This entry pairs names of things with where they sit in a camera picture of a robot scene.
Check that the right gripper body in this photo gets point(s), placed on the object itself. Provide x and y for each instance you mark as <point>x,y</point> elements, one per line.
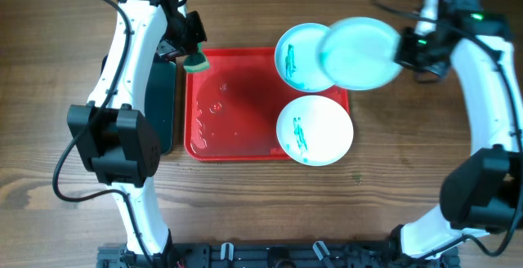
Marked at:
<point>414,51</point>

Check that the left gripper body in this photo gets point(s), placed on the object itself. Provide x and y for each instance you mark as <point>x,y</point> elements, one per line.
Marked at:
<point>181,35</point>

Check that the green yellow sponge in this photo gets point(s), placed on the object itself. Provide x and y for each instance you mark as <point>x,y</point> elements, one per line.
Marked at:
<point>196,62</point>

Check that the light blue plate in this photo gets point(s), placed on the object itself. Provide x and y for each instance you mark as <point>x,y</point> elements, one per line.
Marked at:
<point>296,58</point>
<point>358,54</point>

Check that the light blue plate top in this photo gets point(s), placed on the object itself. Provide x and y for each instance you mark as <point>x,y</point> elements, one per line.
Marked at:
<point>296,58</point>

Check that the white plate front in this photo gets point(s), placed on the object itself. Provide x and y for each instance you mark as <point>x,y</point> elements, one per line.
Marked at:
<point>314,130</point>

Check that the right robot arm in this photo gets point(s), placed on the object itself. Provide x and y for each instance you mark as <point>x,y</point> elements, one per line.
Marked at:
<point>481,200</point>

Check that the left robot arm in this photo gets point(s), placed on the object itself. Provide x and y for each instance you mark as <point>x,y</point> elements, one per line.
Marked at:
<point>111,132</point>

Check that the red plastic tray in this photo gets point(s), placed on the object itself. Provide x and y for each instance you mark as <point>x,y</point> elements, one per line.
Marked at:
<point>233,106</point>

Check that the black rectangular basin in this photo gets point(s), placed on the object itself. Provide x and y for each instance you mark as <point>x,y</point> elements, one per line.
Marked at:
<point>160,102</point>

